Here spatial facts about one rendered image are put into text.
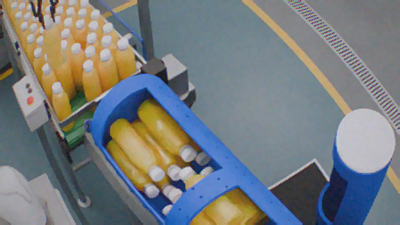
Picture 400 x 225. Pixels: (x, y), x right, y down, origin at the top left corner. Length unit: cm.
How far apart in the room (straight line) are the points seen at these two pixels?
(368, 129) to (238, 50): 181
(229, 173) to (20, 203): 62
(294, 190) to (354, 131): 96
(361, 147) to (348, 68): 175
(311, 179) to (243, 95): 77
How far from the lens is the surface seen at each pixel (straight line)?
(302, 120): 318
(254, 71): 340
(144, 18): 236
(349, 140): 182
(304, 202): 270
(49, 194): 174
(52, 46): 187
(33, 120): 197
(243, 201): 153
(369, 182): 182
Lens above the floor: 247
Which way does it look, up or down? 50 degrees down
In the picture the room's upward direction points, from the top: 6 degrees counter-clockwise
